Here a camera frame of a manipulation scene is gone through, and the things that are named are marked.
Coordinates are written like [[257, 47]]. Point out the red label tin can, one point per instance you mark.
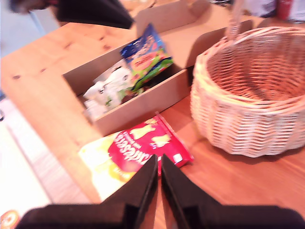
[[284, 9]]

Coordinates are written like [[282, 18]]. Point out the red white Maltesers bunnies bag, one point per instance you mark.
[[133, 152]]

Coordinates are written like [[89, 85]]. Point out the orange white round object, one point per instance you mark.
[[8, 220]]

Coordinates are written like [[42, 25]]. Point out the blue green mini eggs bag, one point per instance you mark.
[[147, 59]]

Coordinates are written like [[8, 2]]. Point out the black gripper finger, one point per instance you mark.
[[140, 186], [181, 188], [95, 12]]

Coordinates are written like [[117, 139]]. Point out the brown cardboard box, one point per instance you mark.
[[147, 105]]

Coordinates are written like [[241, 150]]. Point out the white bunny chocolate bag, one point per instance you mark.
[[109, 90]]

